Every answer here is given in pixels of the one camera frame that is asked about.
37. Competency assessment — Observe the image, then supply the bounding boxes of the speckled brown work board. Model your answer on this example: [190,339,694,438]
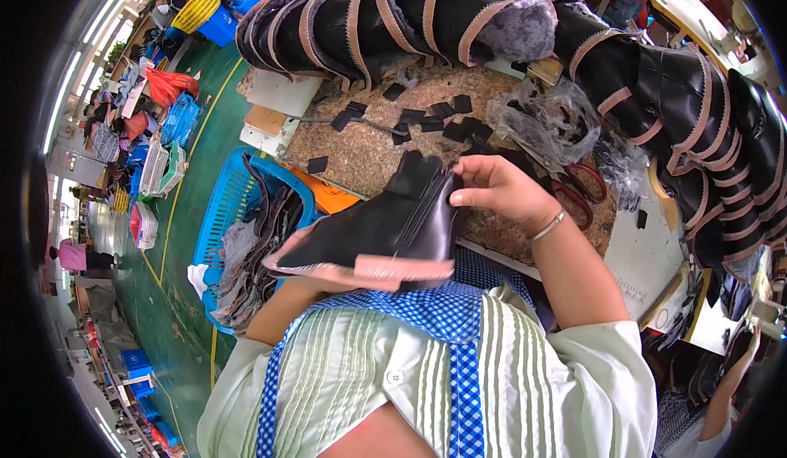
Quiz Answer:
[282,63,618,266]

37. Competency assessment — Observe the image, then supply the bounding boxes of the black pink-trimmed boot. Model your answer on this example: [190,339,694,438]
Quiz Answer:
[262,150,464,293]

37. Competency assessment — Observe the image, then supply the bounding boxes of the blue plastic basket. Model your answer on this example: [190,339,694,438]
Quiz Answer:
[193,147,325,337]

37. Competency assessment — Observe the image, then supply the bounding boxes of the scattered black elastic patches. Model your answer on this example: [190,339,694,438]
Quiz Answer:
[307,82,494,176]

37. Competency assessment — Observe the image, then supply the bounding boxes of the blue plastic crate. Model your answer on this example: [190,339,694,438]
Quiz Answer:
[197,5,239,48]

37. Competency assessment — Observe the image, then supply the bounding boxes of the beige sewing machine table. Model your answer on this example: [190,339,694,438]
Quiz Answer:
[605,0,763,71]

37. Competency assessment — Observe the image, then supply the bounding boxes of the small blue mesh basket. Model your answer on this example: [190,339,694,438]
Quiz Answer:
[160,91,202,149]

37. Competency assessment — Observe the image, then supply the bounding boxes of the silver bracelet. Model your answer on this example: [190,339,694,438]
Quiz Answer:
[529,210,566,243]

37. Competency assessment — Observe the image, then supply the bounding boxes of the grey metal rod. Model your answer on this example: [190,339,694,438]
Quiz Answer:
[287,112,410,137]

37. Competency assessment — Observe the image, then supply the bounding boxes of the row of black boot uppers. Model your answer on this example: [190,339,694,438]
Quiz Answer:
[235,0,787,283]

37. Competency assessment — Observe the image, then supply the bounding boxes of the white plastic baskets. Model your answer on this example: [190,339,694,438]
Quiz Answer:
[138,138,188,199]

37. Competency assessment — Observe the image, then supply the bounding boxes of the white cloth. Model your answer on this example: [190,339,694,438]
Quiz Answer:
[187,264,211,301]

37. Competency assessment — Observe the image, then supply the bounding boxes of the orange plastic sheet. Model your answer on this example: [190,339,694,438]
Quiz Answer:
[284,164,362,215]

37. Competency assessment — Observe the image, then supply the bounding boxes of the person's right hand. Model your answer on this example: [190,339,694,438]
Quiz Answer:
[449,154,563,235]

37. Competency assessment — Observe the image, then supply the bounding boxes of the red plastic bag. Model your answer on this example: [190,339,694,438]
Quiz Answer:
[145,67,200,109]

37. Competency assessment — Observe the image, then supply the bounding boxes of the pile of shoe upper pieces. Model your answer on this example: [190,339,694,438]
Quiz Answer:
[212,154,308,335]

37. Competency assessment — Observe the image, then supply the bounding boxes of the cluttered row of work tables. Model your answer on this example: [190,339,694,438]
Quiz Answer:
[46,40,204,256]

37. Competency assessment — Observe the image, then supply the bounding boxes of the clear plastic bag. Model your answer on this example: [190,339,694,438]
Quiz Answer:
[486,78,603,166]

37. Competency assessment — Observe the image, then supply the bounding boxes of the yellow plastic basket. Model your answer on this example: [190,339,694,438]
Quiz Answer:
[170,0,221,34]

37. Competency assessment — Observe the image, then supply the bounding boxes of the wooden block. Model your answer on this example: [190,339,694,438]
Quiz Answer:
[526,56,564,87]

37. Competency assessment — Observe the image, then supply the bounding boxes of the brown cardboard piece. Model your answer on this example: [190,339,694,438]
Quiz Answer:
[243,104,289,137]

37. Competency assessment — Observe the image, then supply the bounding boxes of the red-handled scissors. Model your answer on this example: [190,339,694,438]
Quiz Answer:
[536,162,608,232]

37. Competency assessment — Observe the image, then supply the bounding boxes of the white boards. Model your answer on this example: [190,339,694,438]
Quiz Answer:
[239,67,324,157]

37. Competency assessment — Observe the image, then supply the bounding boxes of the person's body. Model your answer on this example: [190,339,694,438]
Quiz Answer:
[197,248,659,458]

